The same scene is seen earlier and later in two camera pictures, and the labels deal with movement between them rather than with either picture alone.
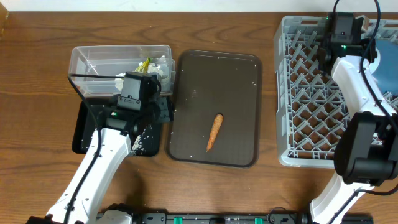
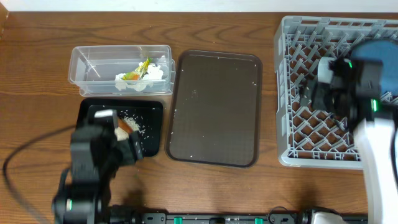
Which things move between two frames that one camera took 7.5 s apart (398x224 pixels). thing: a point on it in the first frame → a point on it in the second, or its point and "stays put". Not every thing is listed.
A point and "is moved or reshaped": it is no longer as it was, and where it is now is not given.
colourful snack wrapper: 144,66 stays put
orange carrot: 214,130 is moved or reshaped
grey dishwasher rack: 311,110 stays put
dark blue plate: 386,75 stays put
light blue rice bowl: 373,66 is moved or reshaped
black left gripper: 168,114 → 133,149
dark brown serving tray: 208,83 stays put
